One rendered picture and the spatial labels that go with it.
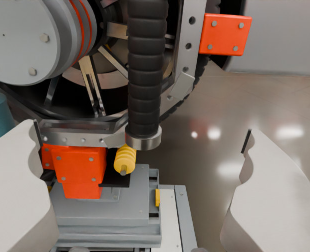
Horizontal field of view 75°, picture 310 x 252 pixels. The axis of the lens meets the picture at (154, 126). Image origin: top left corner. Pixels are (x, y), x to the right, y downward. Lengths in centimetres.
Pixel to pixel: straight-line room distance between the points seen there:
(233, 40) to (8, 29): 36
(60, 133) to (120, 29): 28
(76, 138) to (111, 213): 39
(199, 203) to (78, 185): 73
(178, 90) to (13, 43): 29
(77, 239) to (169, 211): 40
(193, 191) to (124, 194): 49
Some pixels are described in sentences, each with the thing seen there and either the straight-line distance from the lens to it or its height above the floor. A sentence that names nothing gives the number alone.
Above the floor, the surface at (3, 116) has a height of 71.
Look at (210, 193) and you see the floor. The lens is 125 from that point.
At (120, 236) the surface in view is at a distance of 84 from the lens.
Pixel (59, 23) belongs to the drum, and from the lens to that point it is 30.
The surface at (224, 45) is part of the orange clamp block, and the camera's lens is 44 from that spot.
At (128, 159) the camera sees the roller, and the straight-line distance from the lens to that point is 55.
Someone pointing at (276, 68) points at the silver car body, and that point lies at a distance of 67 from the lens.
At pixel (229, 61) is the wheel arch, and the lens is 61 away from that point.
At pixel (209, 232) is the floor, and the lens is 109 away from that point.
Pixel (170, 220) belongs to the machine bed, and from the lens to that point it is 99.
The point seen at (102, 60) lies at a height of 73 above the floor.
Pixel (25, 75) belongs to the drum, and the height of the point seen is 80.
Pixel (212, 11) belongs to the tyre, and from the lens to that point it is 51.
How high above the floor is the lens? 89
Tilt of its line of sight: 30 degrees down
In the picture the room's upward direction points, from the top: 4 degrees clockwise
